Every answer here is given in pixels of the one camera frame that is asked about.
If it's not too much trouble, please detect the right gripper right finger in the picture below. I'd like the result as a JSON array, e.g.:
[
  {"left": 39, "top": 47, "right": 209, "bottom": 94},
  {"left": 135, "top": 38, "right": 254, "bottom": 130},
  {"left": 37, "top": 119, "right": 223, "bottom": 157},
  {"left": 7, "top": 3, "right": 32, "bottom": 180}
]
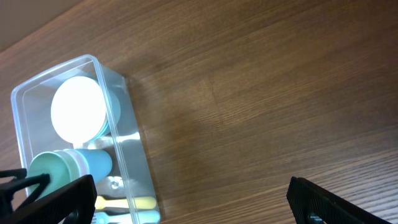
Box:
[{"left": 286, "top": 177, "right": 390, "bottom": 224}]

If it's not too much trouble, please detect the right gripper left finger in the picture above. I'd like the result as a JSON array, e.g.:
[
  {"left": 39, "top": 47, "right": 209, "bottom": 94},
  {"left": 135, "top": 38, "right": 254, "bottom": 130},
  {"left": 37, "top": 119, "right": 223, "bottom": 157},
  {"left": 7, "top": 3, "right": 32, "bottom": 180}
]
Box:
[{"left": 1, "top": 175, "right": 97, "bottom": 223}]

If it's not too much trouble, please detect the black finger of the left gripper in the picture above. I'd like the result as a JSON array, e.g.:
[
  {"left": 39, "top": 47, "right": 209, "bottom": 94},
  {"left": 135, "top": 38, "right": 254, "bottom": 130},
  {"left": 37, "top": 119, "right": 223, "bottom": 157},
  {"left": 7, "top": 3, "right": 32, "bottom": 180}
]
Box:
[{"left": 1, "top": 169, "right": 50, "bottom": 215}]

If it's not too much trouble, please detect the green cup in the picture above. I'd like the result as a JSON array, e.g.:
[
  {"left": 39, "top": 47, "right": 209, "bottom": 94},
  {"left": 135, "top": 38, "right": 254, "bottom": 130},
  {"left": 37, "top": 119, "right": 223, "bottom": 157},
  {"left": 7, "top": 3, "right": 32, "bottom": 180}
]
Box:
[{"left": 27, "top": 151, "right": 79, "bottom": 198}]

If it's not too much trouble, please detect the blue cup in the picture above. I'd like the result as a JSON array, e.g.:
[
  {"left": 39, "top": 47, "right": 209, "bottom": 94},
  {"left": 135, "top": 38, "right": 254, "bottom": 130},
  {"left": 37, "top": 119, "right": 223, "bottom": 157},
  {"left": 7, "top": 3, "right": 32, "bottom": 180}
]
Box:
[{"left": 76, "top": 149, "right": 113, "bottom": 183}]

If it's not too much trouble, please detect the yellow fork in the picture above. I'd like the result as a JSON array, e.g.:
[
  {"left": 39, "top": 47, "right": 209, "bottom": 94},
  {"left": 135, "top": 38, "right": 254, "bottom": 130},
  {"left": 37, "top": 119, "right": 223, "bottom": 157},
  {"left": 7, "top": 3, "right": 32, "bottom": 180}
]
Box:
[{"left": 95, "top": 196, "right": 157, "bottom": 210}]

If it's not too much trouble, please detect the green bowl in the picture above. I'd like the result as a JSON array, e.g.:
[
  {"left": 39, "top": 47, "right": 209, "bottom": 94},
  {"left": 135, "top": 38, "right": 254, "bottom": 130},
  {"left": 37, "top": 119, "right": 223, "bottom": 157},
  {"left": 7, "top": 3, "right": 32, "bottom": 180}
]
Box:
[{"left": 93, "top": 118, "right": 111, "bottom": 140}]

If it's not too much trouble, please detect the white pink bowl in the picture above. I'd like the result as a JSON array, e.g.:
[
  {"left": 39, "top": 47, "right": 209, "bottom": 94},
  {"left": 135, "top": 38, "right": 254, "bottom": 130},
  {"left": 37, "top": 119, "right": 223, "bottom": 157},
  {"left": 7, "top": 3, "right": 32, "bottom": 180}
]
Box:
[{"left": 50, "top": 76, "right": 106, "bottom": 144}]

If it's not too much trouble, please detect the light blue fork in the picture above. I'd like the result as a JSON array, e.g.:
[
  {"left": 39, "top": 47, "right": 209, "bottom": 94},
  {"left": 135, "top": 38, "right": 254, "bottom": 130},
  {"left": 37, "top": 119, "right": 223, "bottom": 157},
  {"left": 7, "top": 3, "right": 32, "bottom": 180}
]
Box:
[{"left": 91, "top": 210, "right": 160, "bottom": 224}]

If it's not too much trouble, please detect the light blue bowl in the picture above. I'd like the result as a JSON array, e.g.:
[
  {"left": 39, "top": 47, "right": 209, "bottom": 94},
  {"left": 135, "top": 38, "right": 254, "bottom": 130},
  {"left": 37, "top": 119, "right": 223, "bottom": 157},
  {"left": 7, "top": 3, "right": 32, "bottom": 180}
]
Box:
[{"left": 109, "top": 90, "right": 121, "bottom": 125}]

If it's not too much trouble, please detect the clear plastic container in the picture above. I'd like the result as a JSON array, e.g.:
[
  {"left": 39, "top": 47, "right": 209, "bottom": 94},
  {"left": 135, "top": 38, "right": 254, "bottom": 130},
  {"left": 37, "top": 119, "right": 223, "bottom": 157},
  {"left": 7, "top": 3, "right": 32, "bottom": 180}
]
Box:
[{"left": 11, "top": 55, "right": 160, "bottom": 223}]

